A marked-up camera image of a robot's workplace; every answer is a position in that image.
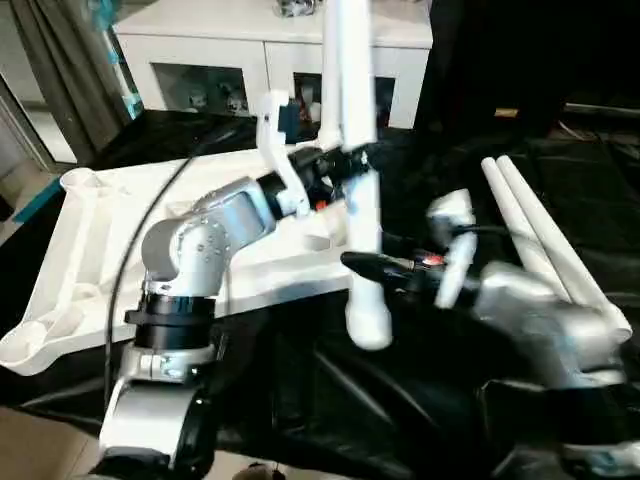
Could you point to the dark robot body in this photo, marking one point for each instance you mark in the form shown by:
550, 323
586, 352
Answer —
260, 472

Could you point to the black cabinet gold label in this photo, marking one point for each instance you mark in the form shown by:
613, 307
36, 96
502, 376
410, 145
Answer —
500, 55

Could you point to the white glass-door cabinet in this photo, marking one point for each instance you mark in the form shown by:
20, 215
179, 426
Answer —
210, 50

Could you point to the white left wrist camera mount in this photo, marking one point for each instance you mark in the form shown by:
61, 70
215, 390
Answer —
277, 150

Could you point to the grey curtain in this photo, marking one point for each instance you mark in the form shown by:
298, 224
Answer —
65, 70

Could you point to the white plastic table leg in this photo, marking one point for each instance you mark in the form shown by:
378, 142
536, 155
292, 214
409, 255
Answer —
555, 235
492, 175
357, 75
331, 75

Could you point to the dark grey bundle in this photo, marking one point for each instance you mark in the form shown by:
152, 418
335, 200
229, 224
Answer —
295, 6

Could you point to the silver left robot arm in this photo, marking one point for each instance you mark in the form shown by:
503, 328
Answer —
200, 240

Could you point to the grey door frame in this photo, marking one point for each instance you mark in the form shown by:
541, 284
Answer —
30, 125

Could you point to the black mat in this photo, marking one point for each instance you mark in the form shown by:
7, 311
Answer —
350, 410

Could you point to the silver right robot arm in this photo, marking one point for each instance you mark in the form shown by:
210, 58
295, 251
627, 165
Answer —
540, 320

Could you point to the white plastic table top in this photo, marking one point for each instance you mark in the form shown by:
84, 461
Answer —
100, 240

